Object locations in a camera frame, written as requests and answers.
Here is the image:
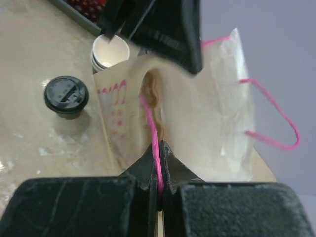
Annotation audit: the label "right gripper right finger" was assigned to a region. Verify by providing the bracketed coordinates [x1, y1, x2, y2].
[159, 141, 315, 237]

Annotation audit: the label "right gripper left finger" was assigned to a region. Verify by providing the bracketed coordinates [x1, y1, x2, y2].
[3, 146, 158, 237]

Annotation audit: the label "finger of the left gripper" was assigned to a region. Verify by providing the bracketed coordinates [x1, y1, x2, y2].
[121, 0, 203, 74]
[97, 0, 155, 39]

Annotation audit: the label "single cardboard cup carrier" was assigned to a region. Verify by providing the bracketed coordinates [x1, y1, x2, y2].
[141, 69, 170, 142]

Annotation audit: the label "brown paper bag pink handles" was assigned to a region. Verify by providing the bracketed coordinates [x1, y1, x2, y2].
[93, 27, 301, 237]

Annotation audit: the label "black plastic cup lid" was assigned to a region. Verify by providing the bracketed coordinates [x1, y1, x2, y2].
[44, 76, 89, 118]

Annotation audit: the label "dark grapes bunch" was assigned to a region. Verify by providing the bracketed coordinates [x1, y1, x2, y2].
[66, 0, 107, 24]

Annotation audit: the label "stack of paper cups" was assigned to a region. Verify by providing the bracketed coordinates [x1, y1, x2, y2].
[90, 35, 130, 73]

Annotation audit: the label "grey fruit tray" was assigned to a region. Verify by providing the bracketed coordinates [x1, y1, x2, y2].
[48, 0, 101, 36]

